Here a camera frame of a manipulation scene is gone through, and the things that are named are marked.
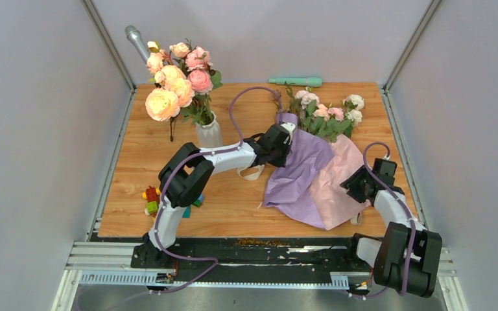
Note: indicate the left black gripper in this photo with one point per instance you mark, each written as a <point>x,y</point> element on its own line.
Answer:
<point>283,162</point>

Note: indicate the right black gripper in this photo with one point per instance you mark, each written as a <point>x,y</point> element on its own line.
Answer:
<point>351,184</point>

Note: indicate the pink wrapping paper sheet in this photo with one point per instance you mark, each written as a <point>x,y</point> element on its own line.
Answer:
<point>333,204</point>

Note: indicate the cream printed ribbon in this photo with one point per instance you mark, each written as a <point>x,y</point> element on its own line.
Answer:
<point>257,171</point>

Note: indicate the purple flower bouquet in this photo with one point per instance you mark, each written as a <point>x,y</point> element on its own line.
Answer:
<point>318,126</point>

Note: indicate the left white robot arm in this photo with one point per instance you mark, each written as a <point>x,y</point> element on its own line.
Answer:
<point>186,175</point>

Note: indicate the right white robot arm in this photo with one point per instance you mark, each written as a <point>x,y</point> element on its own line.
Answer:
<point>407,257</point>

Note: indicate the mint green microphone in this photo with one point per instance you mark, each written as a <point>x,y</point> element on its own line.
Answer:
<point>296,81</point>

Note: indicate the green blue wooden block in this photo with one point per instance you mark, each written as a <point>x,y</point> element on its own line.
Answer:
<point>199,201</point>

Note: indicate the teal wooden block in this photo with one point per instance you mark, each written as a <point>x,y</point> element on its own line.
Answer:
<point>187,212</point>

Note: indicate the peach pink rose bunch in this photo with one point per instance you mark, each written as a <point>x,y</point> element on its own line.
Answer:
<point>183,78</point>

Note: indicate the red yellow toy brick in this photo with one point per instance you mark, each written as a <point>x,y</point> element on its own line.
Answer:
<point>151,195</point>

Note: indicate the green toy brick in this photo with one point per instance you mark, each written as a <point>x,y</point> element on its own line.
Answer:
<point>152,208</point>

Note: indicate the silver microphone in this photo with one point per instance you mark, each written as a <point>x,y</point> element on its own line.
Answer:
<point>135,38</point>

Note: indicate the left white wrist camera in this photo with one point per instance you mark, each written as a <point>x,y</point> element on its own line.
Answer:
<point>290,128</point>

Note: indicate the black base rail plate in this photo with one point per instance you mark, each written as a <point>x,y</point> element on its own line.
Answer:
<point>255,260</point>

